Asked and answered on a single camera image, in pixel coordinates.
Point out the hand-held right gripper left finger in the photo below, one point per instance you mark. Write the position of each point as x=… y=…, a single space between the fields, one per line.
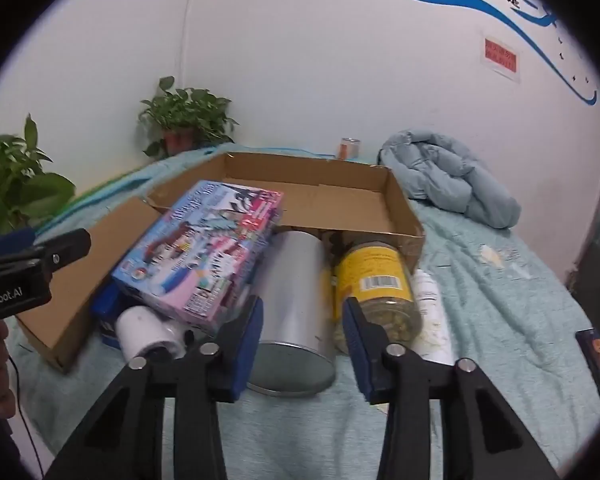
x=245 y=355

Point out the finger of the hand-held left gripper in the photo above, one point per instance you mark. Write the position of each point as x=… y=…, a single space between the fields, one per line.
x=15 y=240
x=65 y=250

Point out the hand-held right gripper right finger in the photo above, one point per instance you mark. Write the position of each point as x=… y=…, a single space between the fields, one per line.
x=362 y=360

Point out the silver metal tin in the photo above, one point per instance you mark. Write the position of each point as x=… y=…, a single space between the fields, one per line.
x=290 y=290

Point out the white plastic bottle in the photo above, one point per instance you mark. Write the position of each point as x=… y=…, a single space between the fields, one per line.
x=430 y=310

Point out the yellow label clear jar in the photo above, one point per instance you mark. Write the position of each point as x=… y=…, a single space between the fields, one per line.
x=375 y=270

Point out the white tube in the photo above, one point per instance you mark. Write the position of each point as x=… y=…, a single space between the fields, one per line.
x=140 y=330

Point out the colourful cartoon game box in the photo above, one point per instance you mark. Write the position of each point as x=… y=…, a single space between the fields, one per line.
x=200 y=255

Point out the brown cardboard box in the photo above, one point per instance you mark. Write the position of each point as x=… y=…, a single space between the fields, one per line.
x=305 y=195

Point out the green leafy plant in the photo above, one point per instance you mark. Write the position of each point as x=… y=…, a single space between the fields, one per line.
x=10 y=180

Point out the light green blanket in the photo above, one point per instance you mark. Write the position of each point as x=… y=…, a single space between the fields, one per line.
x=480 y=310

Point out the potted plant in red pot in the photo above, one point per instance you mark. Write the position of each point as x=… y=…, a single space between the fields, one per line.
x=185 y=110

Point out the light blue padded jacket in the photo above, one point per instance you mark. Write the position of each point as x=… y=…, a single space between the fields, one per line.
x=445 y=175

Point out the orange drink can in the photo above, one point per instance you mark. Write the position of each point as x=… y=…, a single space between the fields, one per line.
x=348 y=149

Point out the dark packet at right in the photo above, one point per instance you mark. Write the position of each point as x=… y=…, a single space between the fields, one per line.
x=597 y=365

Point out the red wall notice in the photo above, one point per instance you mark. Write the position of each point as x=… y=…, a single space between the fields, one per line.
x=501 y=56

